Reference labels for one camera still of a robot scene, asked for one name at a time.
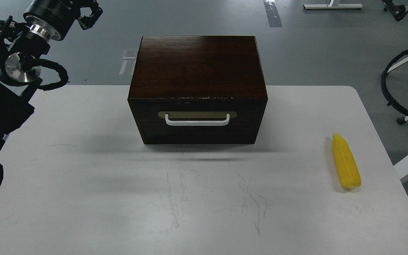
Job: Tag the yellow corn cob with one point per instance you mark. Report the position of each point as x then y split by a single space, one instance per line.
345 164

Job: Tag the white desk leg base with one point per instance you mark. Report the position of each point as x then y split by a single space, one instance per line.
333 4

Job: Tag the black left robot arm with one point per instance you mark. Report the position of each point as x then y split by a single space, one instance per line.
22 70

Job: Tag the white floor tape mark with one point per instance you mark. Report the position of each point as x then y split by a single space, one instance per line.
128 60

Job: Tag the grey floor tape strip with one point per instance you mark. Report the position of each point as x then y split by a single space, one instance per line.
272 14

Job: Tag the wooden drawer with white handle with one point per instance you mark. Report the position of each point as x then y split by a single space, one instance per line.
199 122

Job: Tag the dark wooden drawer cabinet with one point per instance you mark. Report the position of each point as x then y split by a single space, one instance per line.
197 68

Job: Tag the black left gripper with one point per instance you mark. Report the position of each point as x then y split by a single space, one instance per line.
87 22

